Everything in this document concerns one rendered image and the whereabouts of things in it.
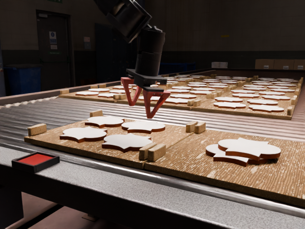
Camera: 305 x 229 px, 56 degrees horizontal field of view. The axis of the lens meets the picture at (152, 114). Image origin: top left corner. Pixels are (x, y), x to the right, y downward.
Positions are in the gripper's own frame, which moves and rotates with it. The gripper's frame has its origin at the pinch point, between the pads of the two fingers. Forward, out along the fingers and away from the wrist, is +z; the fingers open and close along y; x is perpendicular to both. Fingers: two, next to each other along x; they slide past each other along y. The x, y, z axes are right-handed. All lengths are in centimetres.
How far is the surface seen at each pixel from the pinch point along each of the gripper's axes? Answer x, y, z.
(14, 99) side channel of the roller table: 17, 100, 29
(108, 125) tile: -1.5, 20.9, 12.8
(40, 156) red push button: 22.7, 5.3, 13.9
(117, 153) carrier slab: 6.8, -3.8, 10.2
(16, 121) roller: 22, 54, 23
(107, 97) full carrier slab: -27, 80, 21
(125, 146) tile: 4.4, -3.2, 8.8
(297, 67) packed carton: -557, 302, 14
